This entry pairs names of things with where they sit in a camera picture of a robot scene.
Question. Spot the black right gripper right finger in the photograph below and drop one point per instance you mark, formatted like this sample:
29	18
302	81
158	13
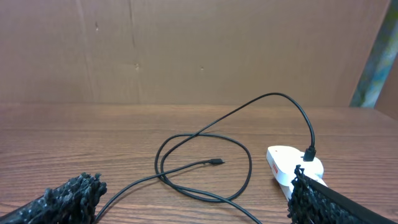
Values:
312	202

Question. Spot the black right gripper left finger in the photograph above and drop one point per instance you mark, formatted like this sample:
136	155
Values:
73	202

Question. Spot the white power strip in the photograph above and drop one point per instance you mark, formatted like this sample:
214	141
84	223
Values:
284	183

